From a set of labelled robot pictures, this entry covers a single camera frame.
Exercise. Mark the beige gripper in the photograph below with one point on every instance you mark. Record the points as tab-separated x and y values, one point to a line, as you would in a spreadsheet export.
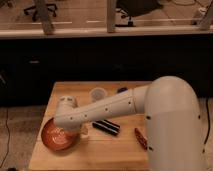
84	130

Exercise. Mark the orange ceramic bowl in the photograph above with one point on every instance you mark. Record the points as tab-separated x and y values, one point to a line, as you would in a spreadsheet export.
55	138

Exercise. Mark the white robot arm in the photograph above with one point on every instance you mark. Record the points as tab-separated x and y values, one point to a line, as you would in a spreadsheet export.
173	121

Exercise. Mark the black striped box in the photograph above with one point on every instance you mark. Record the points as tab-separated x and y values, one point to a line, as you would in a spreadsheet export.
107	126

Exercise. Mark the clear plastic cup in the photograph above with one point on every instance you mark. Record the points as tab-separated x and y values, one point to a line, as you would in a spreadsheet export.
97	94

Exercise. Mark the blue sponge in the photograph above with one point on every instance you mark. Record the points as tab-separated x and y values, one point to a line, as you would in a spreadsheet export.
122	89

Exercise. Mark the black office chair right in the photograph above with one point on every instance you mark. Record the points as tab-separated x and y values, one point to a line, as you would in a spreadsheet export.
134	8

